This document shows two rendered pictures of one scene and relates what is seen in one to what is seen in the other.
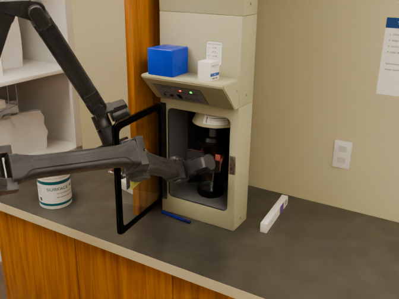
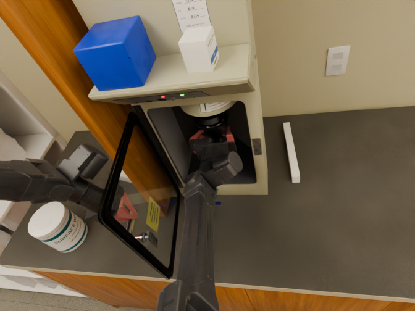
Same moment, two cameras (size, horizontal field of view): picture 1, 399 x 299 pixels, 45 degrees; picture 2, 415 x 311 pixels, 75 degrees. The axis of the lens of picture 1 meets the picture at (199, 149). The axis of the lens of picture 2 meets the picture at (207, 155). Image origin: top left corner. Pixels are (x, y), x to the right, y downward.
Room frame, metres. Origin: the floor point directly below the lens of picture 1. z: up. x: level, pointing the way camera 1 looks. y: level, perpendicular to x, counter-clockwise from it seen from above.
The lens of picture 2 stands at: (1.11, 0.09, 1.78)
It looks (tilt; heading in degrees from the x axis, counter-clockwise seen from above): 48 degrees down; 352
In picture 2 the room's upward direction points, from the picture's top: 20 degrees counter-clockwise
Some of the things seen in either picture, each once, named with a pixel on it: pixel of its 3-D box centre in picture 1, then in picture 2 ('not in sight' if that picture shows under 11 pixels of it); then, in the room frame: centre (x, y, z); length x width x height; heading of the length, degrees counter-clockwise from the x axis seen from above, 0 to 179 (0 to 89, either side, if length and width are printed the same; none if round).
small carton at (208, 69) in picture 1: (208, 70); (199, 50); (1.56, -0.03, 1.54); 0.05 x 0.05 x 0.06; 52
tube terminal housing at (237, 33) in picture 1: (214, 116); (203, 88); (1.76, -0.06, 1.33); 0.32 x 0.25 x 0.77; 60
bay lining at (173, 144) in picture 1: (213, 149); (212, 121); (1.76, -0.05, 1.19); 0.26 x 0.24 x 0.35; 60
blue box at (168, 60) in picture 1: (168, 60); (118, 54); (1.64, 0.11, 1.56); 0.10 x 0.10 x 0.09; 60
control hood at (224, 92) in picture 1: (189, 91); (175, 89); (1.60, 0.04, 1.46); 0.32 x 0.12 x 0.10; 60
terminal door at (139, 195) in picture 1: (139, 167); (152, 200); (1.57, 0.21, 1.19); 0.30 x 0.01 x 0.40; 156
